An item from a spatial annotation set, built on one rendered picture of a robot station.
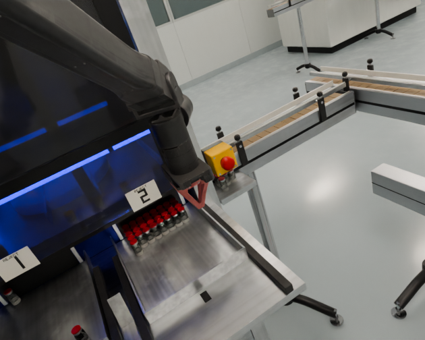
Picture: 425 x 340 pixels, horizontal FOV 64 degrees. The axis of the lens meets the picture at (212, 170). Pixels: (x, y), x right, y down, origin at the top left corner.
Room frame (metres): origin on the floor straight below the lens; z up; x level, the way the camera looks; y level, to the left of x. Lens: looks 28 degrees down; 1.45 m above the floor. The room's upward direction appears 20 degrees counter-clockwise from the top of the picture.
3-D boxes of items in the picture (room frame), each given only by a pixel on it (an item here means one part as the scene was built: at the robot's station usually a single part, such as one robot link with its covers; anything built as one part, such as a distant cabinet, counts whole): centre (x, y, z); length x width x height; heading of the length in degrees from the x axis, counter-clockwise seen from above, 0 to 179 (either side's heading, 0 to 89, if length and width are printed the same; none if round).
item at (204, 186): (0.58, 0.05, 1.12); 0.07 x 0.07 x 0.09; 18
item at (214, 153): (0.91, -0.03, 1.00); 0.08 x 0.07 x 0.07; 18
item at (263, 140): (1.13, -0.26, 0.92); 0.69 x 0.15 x 0.16; 108
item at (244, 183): (0.95, -0.03, 0.87); 0.14 x 0.13 x 0.02; 18
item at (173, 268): (0.71, 0.17, 0.90); 0.34 x 0.26 x 0.04; 19
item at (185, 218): (0.80, 0.20, 0.91); 0.18 x 0.02 x 0.05; 109
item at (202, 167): (0.57, 0.05, 1.19); 0.10 x 0.07 x 0.07; 18
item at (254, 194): (1.08, -0.12, 0.46); 0.09 x 0.09 x 0.77; 18
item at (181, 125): (0.57, 0.04, 1.25); 0.07 x 0.06 x 0.07; 165
